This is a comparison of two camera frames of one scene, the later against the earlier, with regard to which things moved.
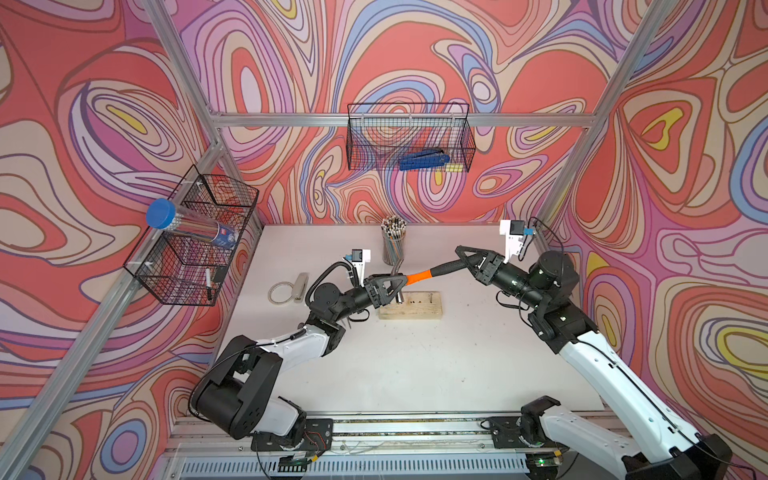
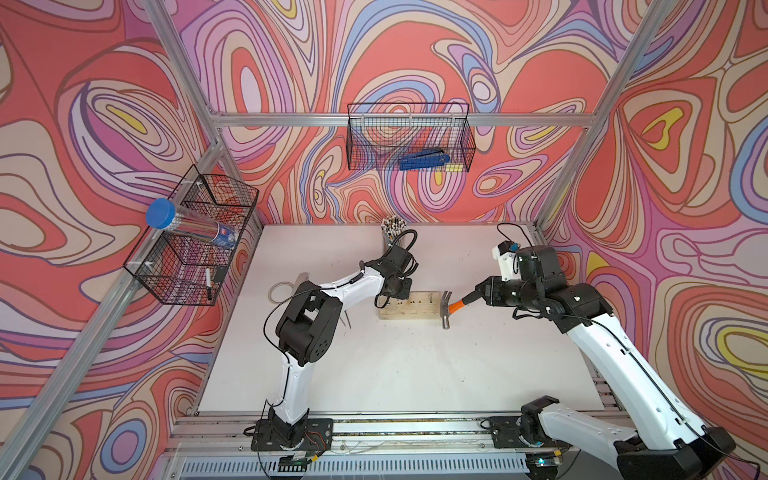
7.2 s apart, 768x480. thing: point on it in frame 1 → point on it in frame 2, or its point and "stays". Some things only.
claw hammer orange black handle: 439,270 → 447,309
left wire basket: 173,266 stays
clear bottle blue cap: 162,213 stays
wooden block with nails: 416,305 stays
